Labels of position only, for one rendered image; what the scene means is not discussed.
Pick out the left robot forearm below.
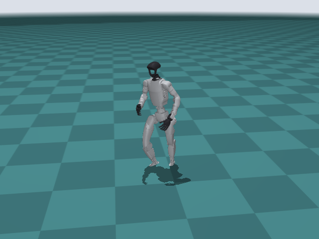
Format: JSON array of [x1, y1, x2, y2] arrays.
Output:
[[170, 97, 180, 119]]

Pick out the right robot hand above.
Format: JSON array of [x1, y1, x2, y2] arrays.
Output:
[[136, 104, 142, 116]]

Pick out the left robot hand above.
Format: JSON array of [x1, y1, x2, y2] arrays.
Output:
[[159, 114, 172, 131]]

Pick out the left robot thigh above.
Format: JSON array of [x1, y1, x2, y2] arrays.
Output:
[[165, 115, 176, 146]]

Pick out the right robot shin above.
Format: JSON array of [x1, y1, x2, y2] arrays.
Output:
[[143, 148, 158, 164]]

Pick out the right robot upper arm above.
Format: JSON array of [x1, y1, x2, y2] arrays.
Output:
[[142, 79, 148, 100]]

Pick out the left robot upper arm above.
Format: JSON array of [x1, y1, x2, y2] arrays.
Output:
[[161, 80, 180, 103]]

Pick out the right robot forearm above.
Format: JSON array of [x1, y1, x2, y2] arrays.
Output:
[[138, 95, 146, 108]]

